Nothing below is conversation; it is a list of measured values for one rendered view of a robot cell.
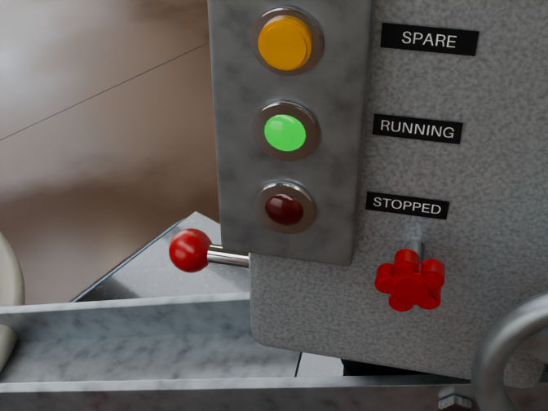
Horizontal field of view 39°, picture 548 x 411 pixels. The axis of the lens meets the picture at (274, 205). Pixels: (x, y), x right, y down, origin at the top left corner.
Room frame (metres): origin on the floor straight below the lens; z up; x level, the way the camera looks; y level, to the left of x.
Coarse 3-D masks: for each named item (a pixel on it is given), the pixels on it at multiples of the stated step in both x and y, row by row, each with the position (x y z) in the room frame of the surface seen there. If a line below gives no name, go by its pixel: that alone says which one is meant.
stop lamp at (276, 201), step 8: (272, 200) 0.34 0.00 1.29; (280, 200) 0.34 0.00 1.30; (288, 200) 0.34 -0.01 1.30; (296, 200) 0.34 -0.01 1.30; (272, 208) 0.34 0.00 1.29; (280, 208) 0.34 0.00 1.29; (288, 208) 0.34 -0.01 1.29; (296, 208) 0.34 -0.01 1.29; (272, 216) 0.34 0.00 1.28; (280, 216) 0.34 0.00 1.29; (288, 216) 0.34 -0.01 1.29; (296, 216) 0.34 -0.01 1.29; (280, 224) 0.34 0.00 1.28; (288, 224) 0.34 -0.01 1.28
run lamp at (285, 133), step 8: (272, 120) 0.34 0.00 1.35; (280, 120) 0.34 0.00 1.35; (288, 120) 0.34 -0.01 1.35; (296, 120) 0.34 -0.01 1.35; (264, 128) 0.34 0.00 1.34; (272, 128) 0.34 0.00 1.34; (280, 128) 0.34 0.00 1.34; (288, 128) 0.34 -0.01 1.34; (296, 128) 0.34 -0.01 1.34; (272, 136) 0.34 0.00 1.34; (280, 136) 0.34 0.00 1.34; (288, 136) 0.34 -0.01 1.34; (296, 136) 0.34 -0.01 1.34; (304, 136) 0.34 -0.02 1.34; (272, 144) 0.34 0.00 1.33; (280, 144) 0.34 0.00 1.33; (288, 144) 0.34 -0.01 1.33; (296, 144) 0.34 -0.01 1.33
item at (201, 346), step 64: (0, 320) 0.59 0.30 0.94; (64, 320) 0.57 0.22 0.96; (128, 320) 0.56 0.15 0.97; (192, 320) 0.54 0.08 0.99; (0, 384) 0.48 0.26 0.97; (64, 384) 0.46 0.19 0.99; (128, 384) 0.45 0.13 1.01; (192, 384) 0.43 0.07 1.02; (256, 384) 0.42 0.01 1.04; (320, 384) 0.41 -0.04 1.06; (384, 384) 0.39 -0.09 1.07; (448, 384) 0.38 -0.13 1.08
